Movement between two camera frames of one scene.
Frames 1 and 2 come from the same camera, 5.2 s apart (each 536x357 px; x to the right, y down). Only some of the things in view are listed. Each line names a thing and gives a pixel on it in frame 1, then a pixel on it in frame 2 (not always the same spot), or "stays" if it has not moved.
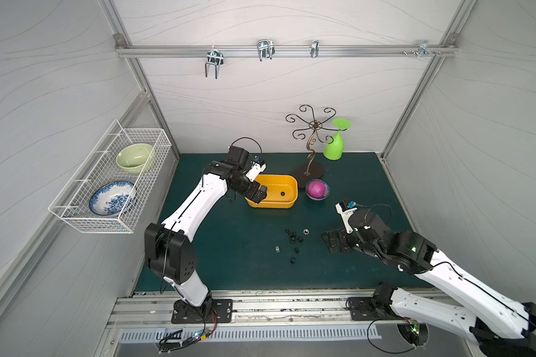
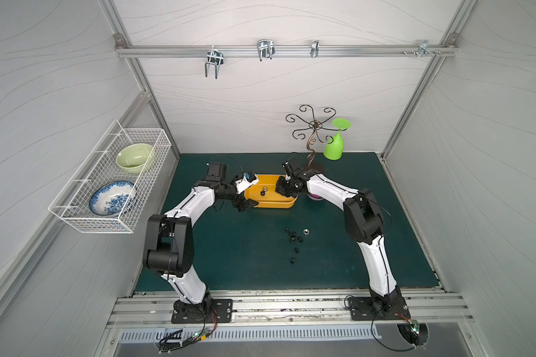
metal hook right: x=424 y=48 stays
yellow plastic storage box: x=281 y=192 stays
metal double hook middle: x=265 y=49 stays
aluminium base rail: x=285 y=309 stays
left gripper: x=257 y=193 -> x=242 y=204
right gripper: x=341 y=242 -> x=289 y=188
